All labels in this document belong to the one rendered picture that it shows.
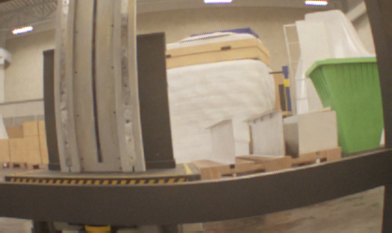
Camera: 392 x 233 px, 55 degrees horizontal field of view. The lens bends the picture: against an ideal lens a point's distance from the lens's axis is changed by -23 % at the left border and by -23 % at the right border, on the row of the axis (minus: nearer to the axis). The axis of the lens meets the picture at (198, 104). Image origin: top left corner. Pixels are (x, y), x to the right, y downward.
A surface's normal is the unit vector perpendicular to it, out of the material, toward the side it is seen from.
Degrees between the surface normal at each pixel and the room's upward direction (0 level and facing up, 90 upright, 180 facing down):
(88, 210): 90
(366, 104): 101
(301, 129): 90
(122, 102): 90
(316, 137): 90
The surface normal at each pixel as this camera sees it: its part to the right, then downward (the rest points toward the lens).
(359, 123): -0.08, 0.11
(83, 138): 0.04, -0.08
